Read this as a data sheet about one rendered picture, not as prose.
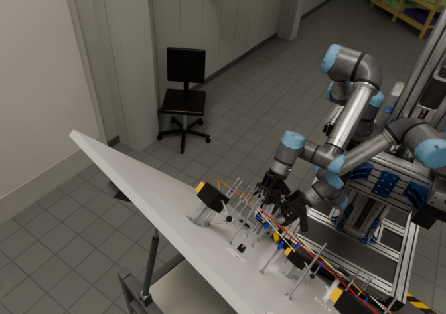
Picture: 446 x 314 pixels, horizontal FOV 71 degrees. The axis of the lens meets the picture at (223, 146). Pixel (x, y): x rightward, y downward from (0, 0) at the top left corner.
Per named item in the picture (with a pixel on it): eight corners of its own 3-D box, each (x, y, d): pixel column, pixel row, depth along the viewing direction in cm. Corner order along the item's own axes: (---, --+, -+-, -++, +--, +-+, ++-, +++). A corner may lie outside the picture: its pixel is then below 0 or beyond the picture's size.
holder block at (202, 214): (206, 241, 63) (233, 205, 64) (182, 212, 72) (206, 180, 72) (220, 247, 66) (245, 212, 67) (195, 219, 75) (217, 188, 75)
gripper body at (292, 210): (275, 202, 134) (298, 186, 132) (287, 218, 135) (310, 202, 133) (277, 210, 126) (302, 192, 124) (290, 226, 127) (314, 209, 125)
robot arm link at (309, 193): (319, 196, 132) (324, 204, 124) (310, 202, 133) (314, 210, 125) (308, 182, 131) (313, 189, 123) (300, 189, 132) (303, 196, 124)
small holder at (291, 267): (299, 291, 81) (316, 268, 82) (276, 268, 88) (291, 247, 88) (306, 294, 84) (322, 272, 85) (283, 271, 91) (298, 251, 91)
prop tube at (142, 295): (145, 293, 111) (157, 232, 95) (150, 299, 109) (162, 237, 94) (138, 298, 108) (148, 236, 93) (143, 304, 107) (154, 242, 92)
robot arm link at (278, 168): (281, 157, 118) (298, 167, 113) (276, 167, 120) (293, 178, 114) (269, 156, 113) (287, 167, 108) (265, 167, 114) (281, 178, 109)
